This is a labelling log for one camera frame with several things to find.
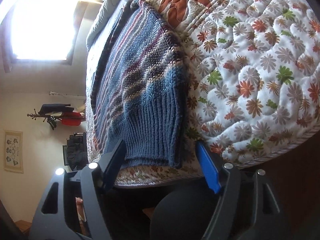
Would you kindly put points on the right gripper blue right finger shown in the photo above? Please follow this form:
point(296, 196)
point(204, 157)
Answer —
point(207, 162)

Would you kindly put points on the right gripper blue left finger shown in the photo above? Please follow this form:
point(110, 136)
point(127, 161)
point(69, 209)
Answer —
point(111, 163)

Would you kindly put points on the blue striped knit sweater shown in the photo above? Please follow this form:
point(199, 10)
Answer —
point(139, 88)

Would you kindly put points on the wooden coat rack with clothes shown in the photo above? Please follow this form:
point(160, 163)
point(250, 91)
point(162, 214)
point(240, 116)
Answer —
point(58, 112)

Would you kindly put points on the floral quilted bedspread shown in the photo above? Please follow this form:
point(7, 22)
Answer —
point(254, 81)

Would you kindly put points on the grey rumpled duvet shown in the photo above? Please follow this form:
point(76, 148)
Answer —
point(105, 12)

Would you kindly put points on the black bag on wall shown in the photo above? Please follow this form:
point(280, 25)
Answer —
point(75, 151)

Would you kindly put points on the framed wall picture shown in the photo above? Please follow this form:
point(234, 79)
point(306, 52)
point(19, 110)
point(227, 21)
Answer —
point(12, 156)

